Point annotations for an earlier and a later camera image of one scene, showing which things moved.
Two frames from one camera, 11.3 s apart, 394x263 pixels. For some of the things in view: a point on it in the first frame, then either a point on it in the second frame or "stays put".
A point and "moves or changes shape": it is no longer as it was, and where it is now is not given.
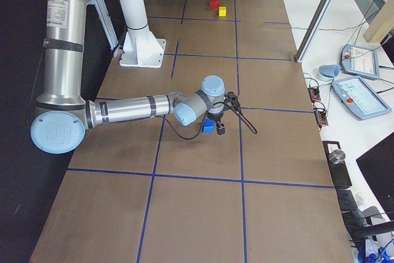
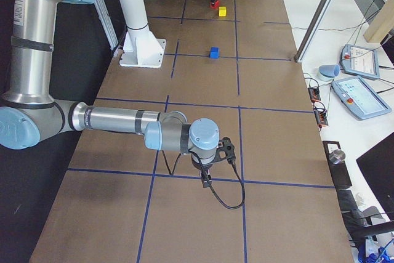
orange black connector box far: x=314 y=94 stays put
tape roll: x=324 y=79 stays put
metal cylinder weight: x=337 y=156 stays put
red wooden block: x=214 y=4 stays put
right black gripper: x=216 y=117 -> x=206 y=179
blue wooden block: x=209 y=125 moves or changes shape
